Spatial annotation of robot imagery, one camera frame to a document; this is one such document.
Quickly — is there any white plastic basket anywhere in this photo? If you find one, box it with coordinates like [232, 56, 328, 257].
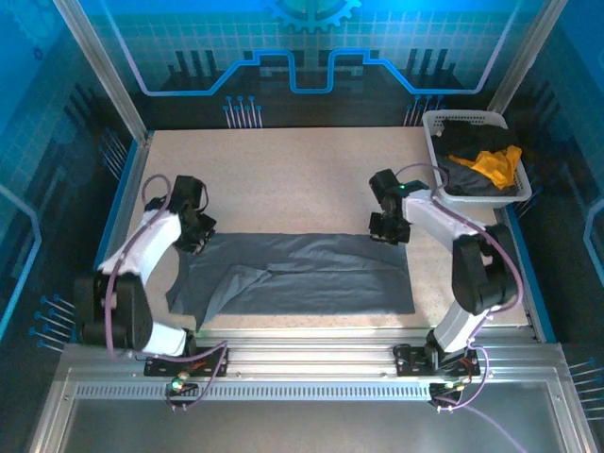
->
[422, 109, 533, 211]

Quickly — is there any dark grey t-shirt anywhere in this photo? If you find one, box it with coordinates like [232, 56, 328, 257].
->
[436, 156, 516, 197]

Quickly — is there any black t-shirt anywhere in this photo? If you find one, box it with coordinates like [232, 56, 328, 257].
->
[434, 118, 520, 159]

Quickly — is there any small led circuit board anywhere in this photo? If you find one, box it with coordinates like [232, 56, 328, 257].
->
[165, 372, 199, 397]
[428, 379, 468, 397]

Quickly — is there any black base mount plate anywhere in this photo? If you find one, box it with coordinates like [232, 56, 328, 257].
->
[143, 342, 231, 378]
[394, 343, 481, 378]

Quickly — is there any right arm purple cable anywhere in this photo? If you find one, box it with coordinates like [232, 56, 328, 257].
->
[394, 162, 524, 353]

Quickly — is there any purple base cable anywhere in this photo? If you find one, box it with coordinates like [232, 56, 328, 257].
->
[431, 348, 528, 453]
[164, 342, 231, 411]

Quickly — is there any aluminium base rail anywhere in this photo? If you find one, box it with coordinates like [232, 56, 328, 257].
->
[60, 327, 567, 382]

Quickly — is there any aluminium frame post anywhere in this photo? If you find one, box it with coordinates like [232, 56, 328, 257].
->
[486, 0, 570, 114]
[52, 0, 155, 143]

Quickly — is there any slotted cable duct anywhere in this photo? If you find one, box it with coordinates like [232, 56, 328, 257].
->
[75, 380, 438, 402]

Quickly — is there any aluminium front frame panel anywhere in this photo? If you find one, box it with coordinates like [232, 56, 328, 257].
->
[27, 367, 598, 453]

